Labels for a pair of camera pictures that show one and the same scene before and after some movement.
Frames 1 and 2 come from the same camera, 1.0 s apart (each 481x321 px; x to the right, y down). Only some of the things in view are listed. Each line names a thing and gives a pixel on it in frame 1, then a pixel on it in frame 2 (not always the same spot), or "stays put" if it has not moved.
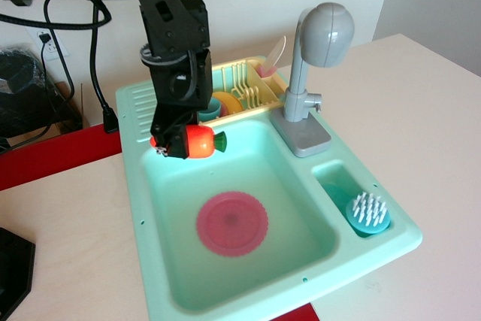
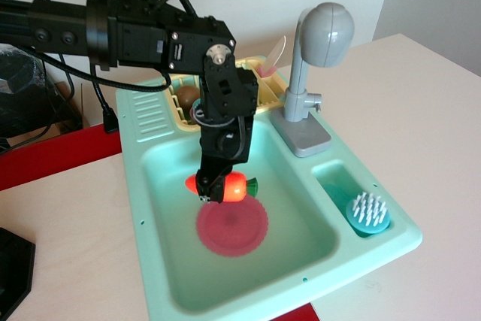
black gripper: x=181 y=86 → x=226 y=123
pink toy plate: x=232 y=223 stays put
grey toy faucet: x=324 y=37 stays put
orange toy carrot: x=201 y=140 → x=237 y=186
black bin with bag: x=29 y=102 stays put
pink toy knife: x=268 y=67 stays put
